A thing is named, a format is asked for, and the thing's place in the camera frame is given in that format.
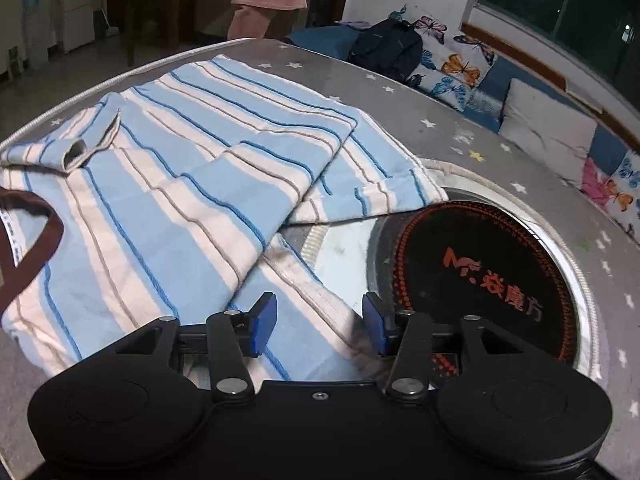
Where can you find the left butterfly print pillow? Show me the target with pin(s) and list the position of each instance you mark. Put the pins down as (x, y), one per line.
(452, 64)

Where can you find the grey plain cushion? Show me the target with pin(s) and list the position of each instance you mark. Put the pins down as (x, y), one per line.
(550, 132)

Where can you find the butterfly print pillow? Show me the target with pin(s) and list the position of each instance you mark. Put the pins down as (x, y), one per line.
(623, 189)
(452, 64)

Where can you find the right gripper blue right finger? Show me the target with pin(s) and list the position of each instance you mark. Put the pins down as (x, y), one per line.
(406, 337)

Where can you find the dark wooden side table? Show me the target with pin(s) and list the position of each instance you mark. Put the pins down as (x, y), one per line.
(134, 10)

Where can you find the grey star quilted table cover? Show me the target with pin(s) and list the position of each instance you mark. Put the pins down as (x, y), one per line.
(466, 154)

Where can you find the black round induction cooktop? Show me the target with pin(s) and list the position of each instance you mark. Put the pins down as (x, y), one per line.
(467, 257)

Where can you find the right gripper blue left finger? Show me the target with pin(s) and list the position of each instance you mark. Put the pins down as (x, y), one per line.
(232, 336)

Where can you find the blue sofa bench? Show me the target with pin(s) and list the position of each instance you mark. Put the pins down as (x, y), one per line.
(487, 102)

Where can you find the right butterfly print pillow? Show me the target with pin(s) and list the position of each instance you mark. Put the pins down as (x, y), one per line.
(623, 189)

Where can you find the white refrigerator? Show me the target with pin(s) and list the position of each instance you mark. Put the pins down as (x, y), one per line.
(77, 24)

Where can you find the blue white striped garment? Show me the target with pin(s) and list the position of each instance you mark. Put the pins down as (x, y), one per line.
(170, 198)

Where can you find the pink crumpled cloth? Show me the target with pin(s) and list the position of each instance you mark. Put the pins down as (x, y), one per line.
(595, 184)

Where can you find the dark green framed window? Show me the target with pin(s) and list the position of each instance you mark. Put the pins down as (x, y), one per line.
(603, 34)

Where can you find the dark blue backpack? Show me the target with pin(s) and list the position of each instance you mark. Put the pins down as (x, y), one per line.
(390, 48)

